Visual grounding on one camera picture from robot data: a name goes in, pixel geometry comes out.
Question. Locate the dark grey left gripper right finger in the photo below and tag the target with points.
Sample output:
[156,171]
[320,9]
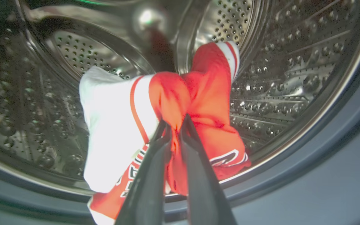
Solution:
[203,193]

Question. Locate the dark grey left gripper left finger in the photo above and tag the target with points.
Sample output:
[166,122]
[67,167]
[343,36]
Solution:
[147,190]

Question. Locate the red and white jersey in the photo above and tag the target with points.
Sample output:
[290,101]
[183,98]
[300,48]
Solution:
[117,118]

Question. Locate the stainless steel washing machine drum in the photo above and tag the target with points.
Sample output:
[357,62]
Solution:
[292,78]

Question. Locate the grey rubber door gasket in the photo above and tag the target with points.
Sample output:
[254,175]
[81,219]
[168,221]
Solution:
[323,150]

